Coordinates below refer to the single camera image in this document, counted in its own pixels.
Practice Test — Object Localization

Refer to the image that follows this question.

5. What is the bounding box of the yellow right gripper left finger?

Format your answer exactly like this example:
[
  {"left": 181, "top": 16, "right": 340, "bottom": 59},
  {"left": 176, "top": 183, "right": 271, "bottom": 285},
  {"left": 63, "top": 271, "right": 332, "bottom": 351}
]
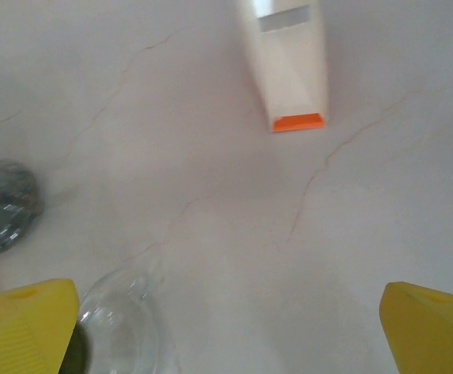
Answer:
[{"left": 0, "top": 277, "right": 81, "bottom": 374}]

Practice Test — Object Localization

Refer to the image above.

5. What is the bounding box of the grey textured glass mug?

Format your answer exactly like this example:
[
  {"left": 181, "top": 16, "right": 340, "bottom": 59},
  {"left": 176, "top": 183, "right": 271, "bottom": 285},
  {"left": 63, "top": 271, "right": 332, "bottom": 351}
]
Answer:
[{"left": 0, "top": 158, "right": 44, "bottom": 258}]

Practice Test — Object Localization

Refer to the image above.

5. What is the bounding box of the white and orange filter box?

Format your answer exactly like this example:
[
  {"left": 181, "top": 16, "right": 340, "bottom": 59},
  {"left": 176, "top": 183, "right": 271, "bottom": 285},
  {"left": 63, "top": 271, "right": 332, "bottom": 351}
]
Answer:
[{"left": 238, "top": 0, "right": 331, "bottom": 134}]

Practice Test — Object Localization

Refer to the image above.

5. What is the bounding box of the clear glass server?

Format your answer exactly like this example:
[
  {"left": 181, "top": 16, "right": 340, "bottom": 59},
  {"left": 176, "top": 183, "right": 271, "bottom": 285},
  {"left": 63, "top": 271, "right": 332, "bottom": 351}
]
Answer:
[{"left": 76, "top": 264, "right": 180, "bottom": 374}]

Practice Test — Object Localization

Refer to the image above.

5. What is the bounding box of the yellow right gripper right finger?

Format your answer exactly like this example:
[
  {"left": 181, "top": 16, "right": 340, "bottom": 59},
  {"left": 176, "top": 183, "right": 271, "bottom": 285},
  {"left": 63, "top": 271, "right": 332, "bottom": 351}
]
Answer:
[{"left": 379, "top": 281, "right": 453, "bottom": 374}]

